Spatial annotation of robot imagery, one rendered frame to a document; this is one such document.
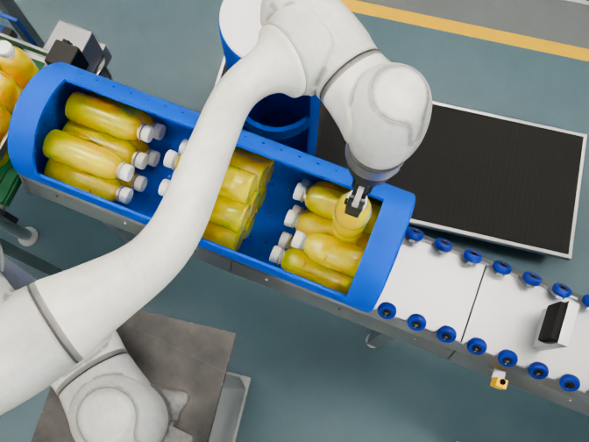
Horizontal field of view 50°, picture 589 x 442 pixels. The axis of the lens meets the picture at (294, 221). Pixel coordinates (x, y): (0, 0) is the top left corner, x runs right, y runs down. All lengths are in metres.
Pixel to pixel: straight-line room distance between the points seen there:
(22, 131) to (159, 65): 1.47
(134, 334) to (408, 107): 0.95
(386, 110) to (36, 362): 0.47
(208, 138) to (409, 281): 0.93
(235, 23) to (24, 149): 0.62
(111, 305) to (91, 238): 1.97
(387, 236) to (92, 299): 0.73
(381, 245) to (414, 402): 1.30
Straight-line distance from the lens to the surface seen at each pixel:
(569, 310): 1.52
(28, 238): 2.71
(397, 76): 0.77
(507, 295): 1.64
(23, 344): 0.69
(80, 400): 1.24
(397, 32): 2.94
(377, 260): 1.28
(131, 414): 1.21
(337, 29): 0.84
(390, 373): 2.49
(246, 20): 1.70
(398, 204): 1.32
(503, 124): 2.67
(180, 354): 1.48
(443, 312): 1.59
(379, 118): 0.76
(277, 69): 0.82
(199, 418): 1.46
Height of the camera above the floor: 2.47
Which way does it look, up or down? 75 degrees down
